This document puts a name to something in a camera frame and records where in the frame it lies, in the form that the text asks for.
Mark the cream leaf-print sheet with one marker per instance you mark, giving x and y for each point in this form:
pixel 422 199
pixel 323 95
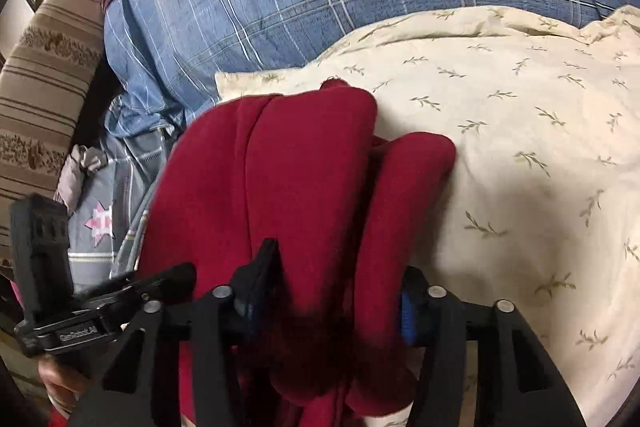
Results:
pixel 525 132

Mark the small grey pink cloth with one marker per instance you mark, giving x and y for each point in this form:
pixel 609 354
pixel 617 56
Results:
pixel 82 167

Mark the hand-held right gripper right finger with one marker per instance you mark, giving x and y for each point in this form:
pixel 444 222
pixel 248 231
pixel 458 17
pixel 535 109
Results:
pixel 407 317

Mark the person's left hand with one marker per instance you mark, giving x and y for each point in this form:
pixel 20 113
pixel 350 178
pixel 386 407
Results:
pixel 62 377

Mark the red garment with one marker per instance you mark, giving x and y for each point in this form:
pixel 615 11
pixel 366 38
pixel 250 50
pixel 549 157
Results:
pixel 300 187

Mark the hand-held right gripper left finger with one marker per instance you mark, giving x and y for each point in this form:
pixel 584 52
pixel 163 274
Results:
pixel 252 304

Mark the striped brown sofa cushion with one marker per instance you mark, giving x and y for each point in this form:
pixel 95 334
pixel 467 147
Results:
pixel 45 97

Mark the grey cloth with pink star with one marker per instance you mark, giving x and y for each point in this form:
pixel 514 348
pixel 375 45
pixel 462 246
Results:
pixel 100 227

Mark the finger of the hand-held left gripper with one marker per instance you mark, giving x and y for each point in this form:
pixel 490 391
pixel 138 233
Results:
pixel 167 278

